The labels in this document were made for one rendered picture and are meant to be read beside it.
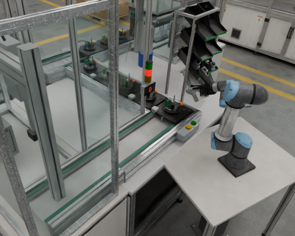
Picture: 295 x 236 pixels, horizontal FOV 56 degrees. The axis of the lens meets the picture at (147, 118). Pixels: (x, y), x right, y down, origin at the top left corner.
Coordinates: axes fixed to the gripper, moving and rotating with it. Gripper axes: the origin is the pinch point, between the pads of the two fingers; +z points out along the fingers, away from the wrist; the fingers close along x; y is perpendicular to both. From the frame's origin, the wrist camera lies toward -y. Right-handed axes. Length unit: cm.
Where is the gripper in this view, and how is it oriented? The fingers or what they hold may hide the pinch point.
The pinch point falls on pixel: (191, 87)
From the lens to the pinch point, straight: 220.6
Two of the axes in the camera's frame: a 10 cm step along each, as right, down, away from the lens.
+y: 2.9, 9.3, 2.4
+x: 6.6, -3.8, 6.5
